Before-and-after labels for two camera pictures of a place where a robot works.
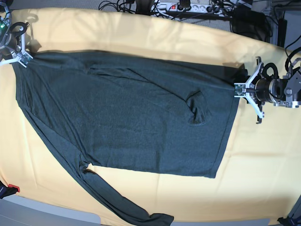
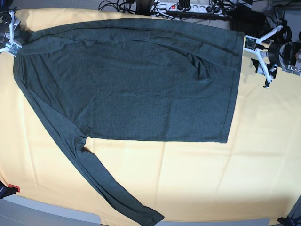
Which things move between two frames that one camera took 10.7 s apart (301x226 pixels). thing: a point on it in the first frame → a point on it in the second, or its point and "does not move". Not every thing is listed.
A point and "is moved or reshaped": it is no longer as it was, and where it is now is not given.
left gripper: x=265 y=86 → x=251 y=46
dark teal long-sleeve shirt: x=131 y=115 is moved or reshaped
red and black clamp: x=5 y=191 does not move
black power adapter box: x=243 y=17 does not move
